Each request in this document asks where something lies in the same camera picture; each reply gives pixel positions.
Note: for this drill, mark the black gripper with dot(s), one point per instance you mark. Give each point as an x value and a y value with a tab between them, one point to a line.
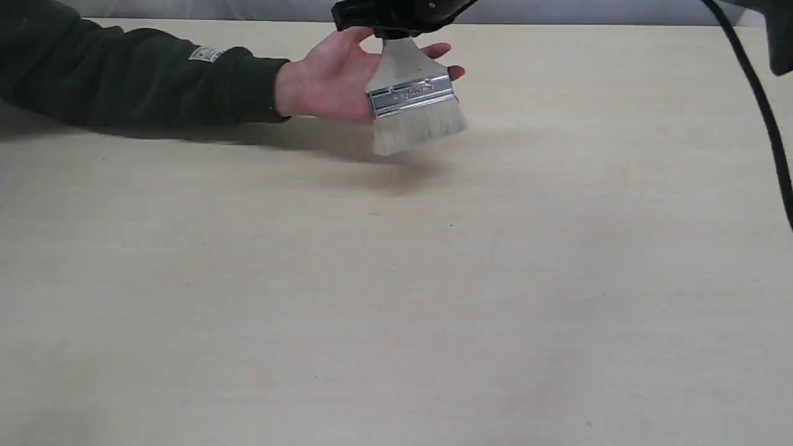
397	19

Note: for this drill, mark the wide wooden paint brush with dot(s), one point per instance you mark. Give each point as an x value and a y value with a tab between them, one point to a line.
412	99

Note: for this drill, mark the dark green sleeved forearm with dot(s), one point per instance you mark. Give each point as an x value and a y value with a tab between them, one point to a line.
72	70

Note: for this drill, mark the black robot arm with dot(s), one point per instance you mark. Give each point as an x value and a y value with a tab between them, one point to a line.
776	14

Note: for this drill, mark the bare open human hand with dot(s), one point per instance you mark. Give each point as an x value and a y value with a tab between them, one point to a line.
330	82

